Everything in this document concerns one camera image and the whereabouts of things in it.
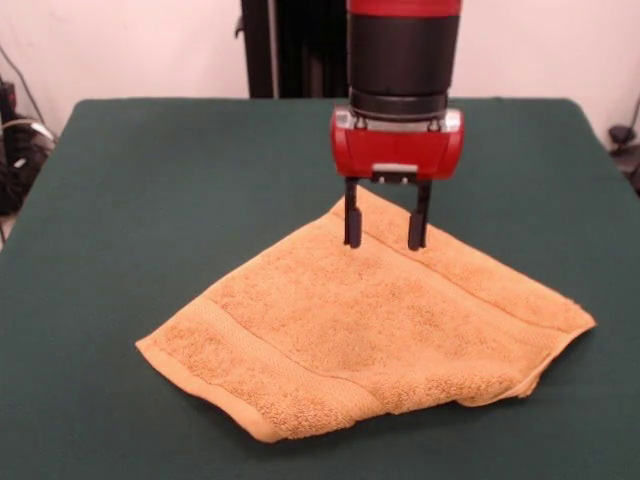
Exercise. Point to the black power strip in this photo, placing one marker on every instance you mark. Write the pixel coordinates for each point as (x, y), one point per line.
(7, 95)

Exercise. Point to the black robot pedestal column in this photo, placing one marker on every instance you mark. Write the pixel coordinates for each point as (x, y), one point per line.
(300, 50)

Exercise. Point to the dark green table cloth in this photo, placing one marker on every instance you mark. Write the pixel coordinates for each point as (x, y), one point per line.
(100, 225)

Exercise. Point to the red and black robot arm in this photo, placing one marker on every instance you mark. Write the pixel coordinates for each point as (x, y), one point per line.
(400, 55)

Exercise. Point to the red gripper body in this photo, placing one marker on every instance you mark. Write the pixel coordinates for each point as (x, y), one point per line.
(395, 152)

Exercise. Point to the orange terry towel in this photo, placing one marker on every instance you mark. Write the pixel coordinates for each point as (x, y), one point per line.
(360, 330)

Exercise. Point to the black round-headed device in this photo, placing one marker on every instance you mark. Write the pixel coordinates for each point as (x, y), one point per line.
(627, 150)

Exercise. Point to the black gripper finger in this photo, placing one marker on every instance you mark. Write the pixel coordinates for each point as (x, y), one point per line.
(352, 225)
(419, 230)

